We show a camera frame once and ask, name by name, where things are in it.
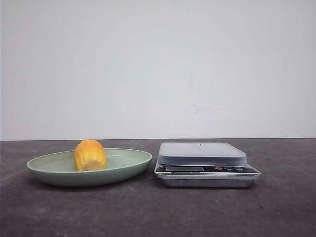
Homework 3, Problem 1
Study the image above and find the yellow corn cob piece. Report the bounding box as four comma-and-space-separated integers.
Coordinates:
74, 140, 107, 171

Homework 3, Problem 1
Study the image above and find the silver digital kitchen scale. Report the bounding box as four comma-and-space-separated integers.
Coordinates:
154, 142, 261, 188

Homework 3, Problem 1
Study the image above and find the green oval plate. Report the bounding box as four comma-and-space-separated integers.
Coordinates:
26, 148, 152, 187

